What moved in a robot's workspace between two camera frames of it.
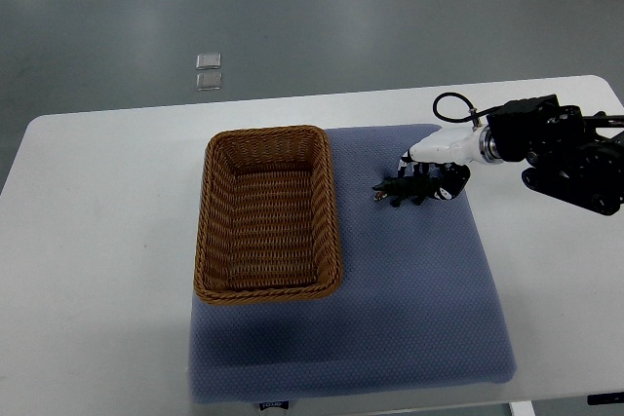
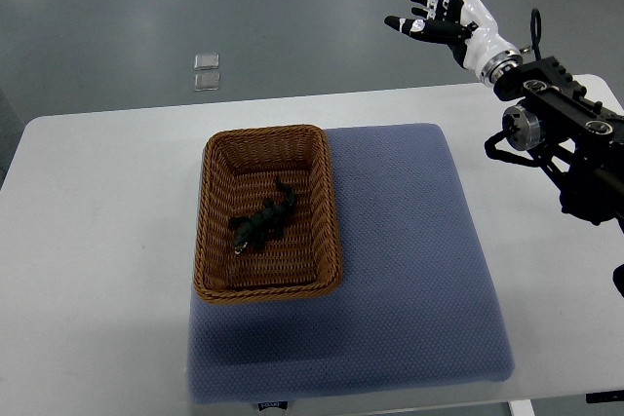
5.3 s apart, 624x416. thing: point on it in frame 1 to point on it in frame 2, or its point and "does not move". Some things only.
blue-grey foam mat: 417,305 does not move
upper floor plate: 208,61 does not move
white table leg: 522,408 does not move
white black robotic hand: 444,156 to 457,18
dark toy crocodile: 411,188 to 266,224
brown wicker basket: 266,224 does not move
